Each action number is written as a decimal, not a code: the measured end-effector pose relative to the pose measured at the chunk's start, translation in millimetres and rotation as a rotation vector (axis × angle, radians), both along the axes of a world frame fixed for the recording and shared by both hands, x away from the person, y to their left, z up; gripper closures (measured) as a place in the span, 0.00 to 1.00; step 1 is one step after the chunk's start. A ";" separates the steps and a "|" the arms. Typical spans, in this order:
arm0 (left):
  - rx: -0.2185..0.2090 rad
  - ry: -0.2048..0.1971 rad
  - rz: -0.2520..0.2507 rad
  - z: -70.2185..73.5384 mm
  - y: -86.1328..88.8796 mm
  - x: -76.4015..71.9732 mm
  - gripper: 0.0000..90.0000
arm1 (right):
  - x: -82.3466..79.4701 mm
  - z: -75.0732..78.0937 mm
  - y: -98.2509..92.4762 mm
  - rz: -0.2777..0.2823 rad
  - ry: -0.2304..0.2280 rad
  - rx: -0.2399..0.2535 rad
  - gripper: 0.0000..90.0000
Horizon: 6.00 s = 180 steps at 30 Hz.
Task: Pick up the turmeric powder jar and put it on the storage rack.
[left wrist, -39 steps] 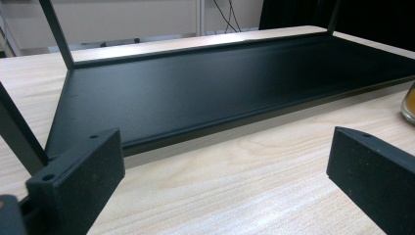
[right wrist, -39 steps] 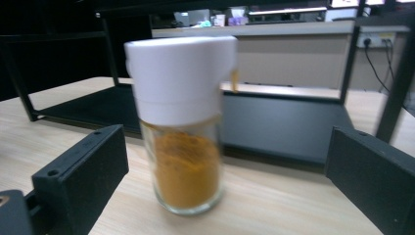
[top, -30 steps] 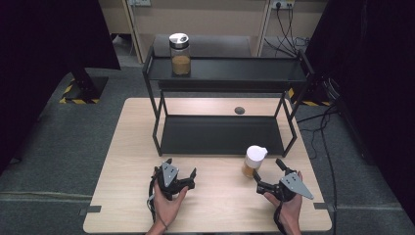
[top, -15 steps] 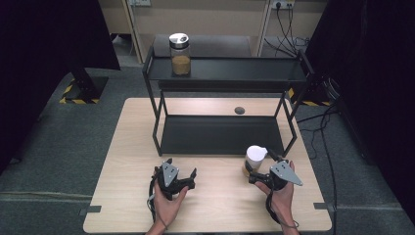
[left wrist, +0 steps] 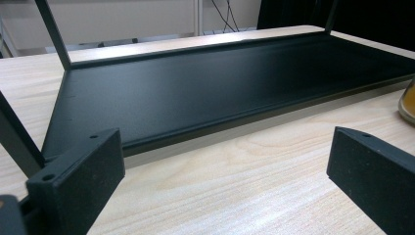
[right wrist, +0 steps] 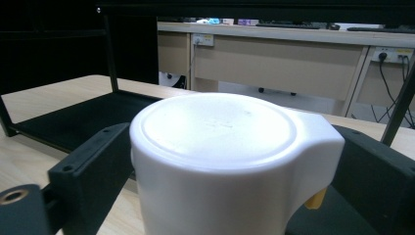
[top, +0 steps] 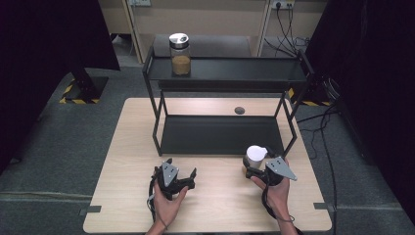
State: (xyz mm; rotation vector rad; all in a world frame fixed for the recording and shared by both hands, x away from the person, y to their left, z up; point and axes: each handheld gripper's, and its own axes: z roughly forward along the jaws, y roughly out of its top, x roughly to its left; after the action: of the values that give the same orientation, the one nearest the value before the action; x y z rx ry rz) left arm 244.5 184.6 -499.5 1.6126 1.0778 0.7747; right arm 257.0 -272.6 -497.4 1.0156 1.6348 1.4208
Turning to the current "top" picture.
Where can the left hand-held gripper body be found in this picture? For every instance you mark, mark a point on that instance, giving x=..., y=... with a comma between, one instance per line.
x=169, y=174

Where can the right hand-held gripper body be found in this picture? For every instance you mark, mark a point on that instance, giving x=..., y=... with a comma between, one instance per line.
x=280, y=168

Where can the glass bottle with white lid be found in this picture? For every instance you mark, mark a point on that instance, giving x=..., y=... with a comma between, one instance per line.
x=255, y=156

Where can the black metal two-tier shelf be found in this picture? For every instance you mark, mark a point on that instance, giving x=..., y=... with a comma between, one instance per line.
x=221, y=135

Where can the glass jar with silver lid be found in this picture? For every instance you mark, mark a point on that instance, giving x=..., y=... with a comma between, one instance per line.
x=180, y=58

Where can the person's right hand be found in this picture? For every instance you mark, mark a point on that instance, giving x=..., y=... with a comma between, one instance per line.
x=279, y=199

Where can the person's left hand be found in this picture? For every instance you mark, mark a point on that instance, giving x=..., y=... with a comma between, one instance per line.
x=168, y=209

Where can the grey round table grommet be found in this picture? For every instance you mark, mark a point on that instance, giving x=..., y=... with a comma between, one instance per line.
x=239, y=110

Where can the grey floor tape strip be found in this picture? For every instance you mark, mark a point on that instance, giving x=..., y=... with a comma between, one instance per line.
x=90, y=210
x=323, y=206

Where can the black stand with striped base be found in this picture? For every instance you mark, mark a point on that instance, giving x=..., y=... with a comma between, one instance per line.
x=313, y=98
x=84, y=89

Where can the black curtain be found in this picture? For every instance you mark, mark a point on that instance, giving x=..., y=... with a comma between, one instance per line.
x=39, y=65
x=375, y=81

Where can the white wall socket with plugs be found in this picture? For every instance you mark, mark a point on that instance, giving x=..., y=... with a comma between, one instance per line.
x=283, y=4

